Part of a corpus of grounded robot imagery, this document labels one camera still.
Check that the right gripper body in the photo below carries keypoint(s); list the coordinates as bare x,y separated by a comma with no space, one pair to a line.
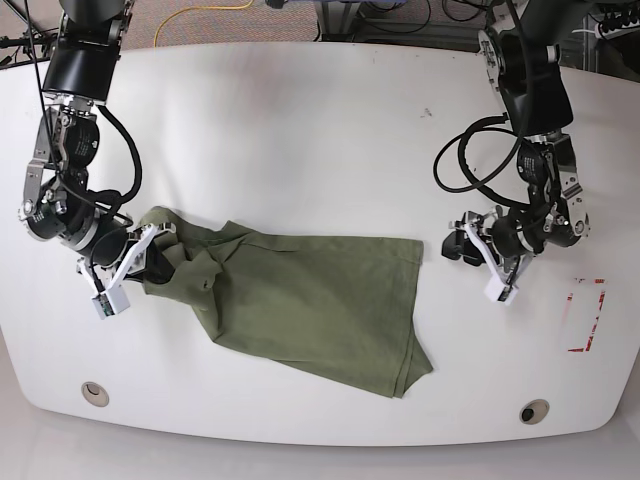
111,252

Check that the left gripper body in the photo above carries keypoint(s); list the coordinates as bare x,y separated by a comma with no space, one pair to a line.
502,239

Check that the olive green T-shirt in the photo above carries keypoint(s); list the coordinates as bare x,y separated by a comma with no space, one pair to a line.
338,307

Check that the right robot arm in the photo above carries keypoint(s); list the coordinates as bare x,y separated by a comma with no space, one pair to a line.
57,201

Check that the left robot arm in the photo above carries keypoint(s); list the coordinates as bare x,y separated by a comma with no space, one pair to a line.
538,199

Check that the red tape rectangle marking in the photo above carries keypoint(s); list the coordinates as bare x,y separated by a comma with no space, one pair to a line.
582,313

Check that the white power strip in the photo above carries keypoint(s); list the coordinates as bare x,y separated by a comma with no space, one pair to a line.
616,24

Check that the black tripod stand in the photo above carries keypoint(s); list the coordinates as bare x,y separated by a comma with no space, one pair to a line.
34,44

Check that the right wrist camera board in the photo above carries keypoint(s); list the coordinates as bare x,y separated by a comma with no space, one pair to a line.
111,302

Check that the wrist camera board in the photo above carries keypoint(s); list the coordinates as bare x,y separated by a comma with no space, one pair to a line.
111,302
498,291

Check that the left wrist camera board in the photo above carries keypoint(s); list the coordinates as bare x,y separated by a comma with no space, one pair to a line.
498,291

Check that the left table cable grommet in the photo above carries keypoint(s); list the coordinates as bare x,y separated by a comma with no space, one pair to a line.
95,394

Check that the table cable grommet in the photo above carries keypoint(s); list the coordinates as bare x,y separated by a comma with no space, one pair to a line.
95,394
534,412

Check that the right table cable grommet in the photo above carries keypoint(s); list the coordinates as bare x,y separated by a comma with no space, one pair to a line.
534,412

